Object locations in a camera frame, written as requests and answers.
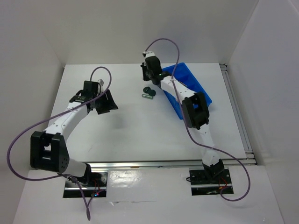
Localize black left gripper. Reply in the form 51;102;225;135
93;89;118;115

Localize green lip balm tube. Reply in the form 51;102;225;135
142;94;153;99

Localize dark green round puff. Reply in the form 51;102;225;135
148;89;156;97

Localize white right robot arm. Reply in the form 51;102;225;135
141;51;224;183

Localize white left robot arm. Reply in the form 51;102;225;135
30;80;118;186

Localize blue divided plastic tray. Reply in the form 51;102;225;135
161;63;212;119

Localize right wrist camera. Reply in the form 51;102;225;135
142;51;156;58

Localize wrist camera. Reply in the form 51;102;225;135
142;51;156;58
98;79;104;87

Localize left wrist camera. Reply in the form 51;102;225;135
98;79;104;87

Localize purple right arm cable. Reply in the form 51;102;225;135
144;38;251;202

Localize aluminium front rail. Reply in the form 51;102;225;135
87;160;203;171

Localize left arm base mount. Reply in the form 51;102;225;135
63;171;108;198

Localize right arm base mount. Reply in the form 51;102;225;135
186;169;234;196

